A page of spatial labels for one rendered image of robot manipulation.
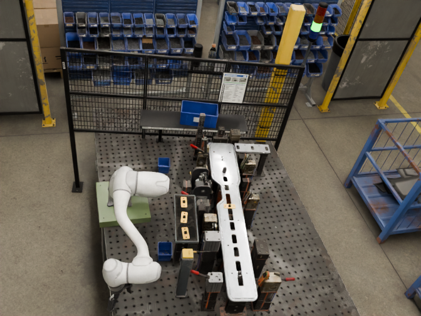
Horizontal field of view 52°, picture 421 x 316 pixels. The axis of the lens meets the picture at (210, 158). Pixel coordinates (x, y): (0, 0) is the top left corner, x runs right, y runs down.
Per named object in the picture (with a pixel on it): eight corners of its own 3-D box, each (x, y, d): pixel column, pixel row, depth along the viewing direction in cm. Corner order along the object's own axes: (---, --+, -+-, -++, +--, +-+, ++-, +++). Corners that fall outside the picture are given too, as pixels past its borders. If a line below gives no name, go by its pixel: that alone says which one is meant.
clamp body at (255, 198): (252, 231, 328) (262, 201, 304) (237, 230, 326) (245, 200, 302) (250, 221, 335) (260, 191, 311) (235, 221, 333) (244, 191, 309)
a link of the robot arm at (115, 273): (103, 289, 220) (129, 288, 221) (98, 274, 209) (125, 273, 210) (106, 269, 228) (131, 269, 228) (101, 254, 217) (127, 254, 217)
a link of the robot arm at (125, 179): (111, 187, 242) (136, 189, 244) (115, 160, 252) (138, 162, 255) (111, 199, 252) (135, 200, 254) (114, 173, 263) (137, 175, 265)
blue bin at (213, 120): (215, 128, 357) (218, 116, 348) (179, 124, 354) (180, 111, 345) (215, 116, 369) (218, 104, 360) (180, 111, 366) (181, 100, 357)
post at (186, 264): (186, 297, 281) (194, 260, 251) (175, 297, 280) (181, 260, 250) (186, 286, 286) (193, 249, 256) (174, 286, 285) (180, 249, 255)
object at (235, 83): (242, 104, 368) (250, 73, 346) (217, 102, 364) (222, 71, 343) (242, 103, 369) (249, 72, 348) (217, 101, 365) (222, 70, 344)
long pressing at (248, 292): (262, 301, 255) (263, 300, 254) (225, 301, 251) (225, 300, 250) (233, 143, 353) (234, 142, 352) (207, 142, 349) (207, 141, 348)
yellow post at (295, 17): (255, 193, 452) (312, 14, 314) (238, 193, 449) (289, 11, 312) (252, 180, 464) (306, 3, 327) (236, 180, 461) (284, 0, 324)
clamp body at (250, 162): (249, 195, 353) (259, 166, 329) (235, 195, 351) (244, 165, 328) (247, 187, 360) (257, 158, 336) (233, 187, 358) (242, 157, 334)
